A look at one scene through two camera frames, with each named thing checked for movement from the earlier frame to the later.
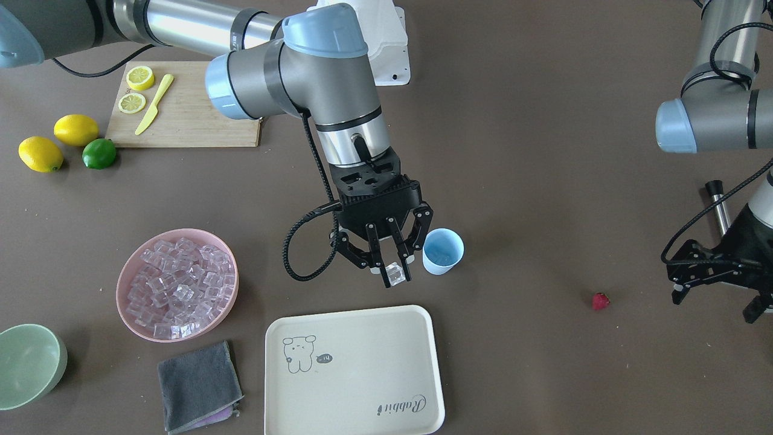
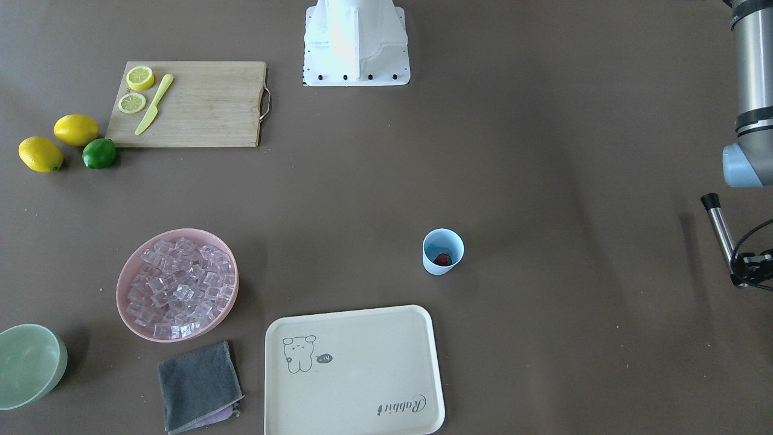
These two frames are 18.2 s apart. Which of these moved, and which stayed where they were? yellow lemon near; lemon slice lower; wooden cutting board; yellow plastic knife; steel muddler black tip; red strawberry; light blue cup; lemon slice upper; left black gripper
Moved: red strawberry; left black gripper; steel muddler black tip
Stayed: lemon slice upper; yellow plastic knife; yellow lemon near; wooden cutting board; light blue cup; lemon slice lower
